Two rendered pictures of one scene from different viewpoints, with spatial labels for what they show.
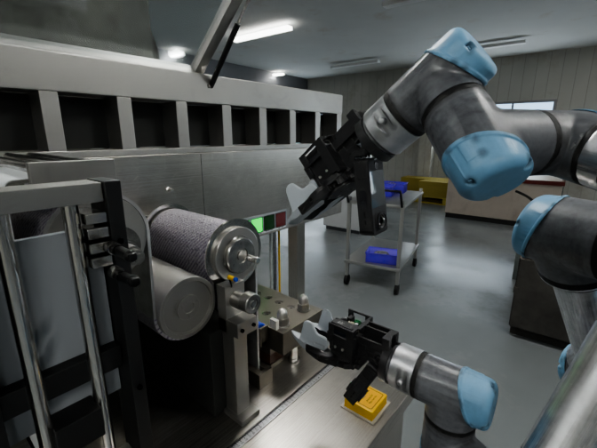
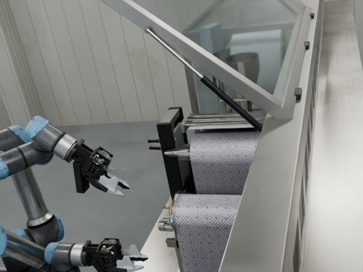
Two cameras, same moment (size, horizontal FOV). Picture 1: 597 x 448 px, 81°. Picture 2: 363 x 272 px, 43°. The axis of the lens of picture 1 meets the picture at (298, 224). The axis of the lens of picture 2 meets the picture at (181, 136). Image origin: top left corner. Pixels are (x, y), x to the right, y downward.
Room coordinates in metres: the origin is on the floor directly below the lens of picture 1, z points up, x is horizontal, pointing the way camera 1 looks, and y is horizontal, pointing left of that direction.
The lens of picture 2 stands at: (1.87, -0.23, 2.07)
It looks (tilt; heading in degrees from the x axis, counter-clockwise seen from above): 24 degrees down; 161
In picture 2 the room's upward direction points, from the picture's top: 10 degrees counter-clockwise
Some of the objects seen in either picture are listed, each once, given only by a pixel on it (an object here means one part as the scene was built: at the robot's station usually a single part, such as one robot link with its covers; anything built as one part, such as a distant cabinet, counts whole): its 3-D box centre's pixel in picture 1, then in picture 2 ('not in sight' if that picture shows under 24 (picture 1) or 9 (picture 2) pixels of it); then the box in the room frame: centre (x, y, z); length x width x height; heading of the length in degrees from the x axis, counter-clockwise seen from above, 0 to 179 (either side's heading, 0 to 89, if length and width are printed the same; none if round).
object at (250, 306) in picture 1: (250, 302); (162, 224); (0.61, 0.09, 1.18); 0.04 x 0.02 x 0.04; 140
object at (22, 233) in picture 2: not in sight; (16, 248); (0.12, -0.41, 0.98); 0.13 x 0.12 x 0.14; 107
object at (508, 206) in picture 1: (507, 193); not in sight; (6.67, -4.03, 0.40); 2.11 x 1.71 x 0.79; 143
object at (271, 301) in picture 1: (250, 307); not in sight; (0.93, 0.14, 1.00); 0.40 x 0.16 x 0.06; 50
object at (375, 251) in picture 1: (384, 230); not in sight; (3.56, -0.90, 0.51); 1.09 x 0.64 x 1.03; 146
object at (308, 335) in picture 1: (308, 333); (134, 251); (0.61, -0.02, 1.11); 0.09 x 0.03 x 0.06; 59
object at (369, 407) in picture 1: (365, 400); not in sight; (0.66, -0.15, 0.91); 0.07 x 0.07 x 0.02; 50
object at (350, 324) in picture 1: (362, 346); (102, 254); (0.56, -0.12, 1.12); 0.12 x 0.08 x 0.09; 50
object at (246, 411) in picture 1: (239, 352); (180, 255); (0.64, 0.12, 1.05); 0.06 x 0.05 x 0.31; 50
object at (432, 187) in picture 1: (425, 188); not in sight; (8.20, -2.99, 0.24); 1.35 x 0.93 x 0.49; 53
